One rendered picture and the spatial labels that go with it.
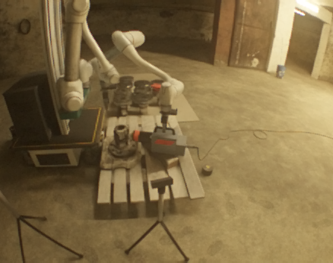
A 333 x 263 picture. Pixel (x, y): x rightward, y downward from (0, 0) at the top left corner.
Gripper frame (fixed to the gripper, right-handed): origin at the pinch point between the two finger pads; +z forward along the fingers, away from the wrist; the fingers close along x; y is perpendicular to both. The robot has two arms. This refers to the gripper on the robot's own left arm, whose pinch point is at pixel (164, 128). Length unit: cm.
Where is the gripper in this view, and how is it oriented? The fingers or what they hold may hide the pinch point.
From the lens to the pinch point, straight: 153.6
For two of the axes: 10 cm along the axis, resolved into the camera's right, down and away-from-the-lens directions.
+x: -1.6, 5.6, -8.2
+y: -9.9, -1.3, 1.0
